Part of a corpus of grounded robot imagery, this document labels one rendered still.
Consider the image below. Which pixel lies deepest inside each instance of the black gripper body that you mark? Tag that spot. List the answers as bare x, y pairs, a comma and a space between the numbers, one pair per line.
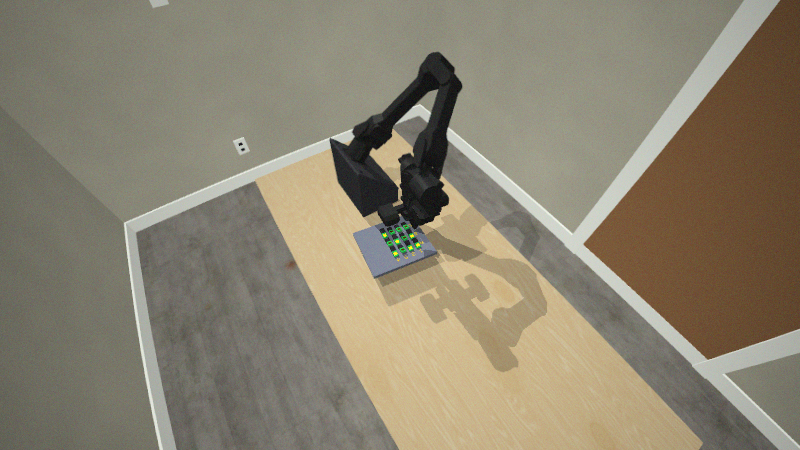
388, 213

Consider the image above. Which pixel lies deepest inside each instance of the grey switch panel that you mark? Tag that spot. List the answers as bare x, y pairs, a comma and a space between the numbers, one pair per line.
405, 248

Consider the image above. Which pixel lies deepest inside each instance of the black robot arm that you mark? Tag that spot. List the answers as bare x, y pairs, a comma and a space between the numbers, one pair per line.
431, 144

